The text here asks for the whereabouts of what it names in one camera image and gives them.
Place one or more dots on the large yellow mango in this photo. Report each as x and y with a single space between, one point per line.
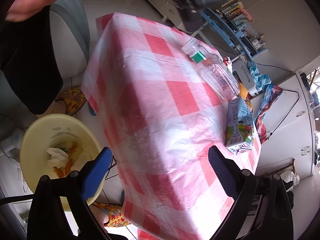
242 90

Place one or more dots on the white tissue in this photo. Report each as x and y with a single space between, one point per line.
82 157
57 156

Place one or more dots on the blue plastic bags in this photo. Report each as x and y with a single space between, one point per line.
260 77

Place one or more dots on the long orange peel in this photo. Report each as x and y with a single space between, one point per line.
71 151

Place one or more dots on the red snack bag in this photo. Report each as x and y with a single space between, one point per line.
227 61

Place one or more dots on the white storage stool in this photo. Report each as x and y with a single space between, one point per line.
243 75

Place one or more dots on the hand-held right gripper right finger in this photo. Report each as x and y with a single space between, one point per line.
223 172

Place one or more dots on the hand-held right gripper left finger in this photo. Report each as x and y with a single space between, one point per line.
96 172

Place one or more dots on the white television cabinet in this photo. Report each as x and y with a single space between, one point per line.
167 10

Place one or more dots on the grey plastic chair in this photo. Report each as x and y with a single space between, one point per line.
70 35

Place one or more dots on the white plastic bag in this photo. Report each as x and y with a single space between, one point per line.
291 178

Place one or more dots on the row of books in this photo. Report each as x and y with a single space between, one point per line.
232 8

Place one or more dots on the clear plastic bottle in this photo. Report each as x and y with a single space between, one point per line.
217 77

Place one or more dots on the pink checked tablecloth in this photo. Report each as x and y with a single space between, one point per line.
150 130

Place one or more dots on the blue milk carton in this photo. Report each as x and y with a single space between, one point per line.
238 125

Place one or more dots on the blue study desk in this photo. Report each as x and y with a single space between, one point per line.
235 40

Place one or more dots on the yellow plastic bin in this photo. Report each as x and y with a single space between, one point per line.
37 140

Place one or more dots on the floral slipper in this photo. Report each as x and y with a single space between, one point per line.
115 216
72 100

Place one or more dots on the person's black pants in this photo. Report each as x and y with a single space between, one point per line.
27 60

